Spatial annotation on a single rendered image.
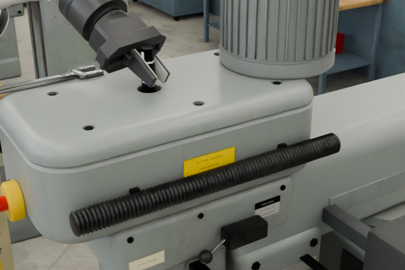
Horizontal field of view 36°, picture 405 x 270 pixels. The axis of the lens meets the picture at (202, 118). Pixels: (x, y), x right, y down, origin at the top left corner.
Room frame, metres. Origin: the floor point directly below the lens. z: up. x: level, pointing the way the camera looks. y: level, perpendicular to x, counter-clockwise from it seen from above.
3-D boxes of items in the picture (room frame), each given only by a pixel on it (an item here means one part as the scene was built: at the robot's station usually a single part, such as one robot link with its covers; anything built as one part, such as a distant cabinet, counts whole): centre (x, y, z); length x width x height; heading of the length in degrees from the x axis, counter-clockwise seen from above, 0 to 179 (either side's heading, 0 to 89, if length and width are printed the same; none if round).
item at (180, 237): (0.92, 0.05, 1.68); 0.34 x 0.24 x 0.10; 121
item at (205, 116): (0.91, 0.07, 1.81); 0.47 x 0.26 x 0.16; 121
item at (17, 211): (0.78, 0.28, 1.76); 0.06 x 0.02 x 0.06; 31
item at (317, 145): (0.79, -0.02, 1.79); 0.45 x 0.04 x 0.04; 121
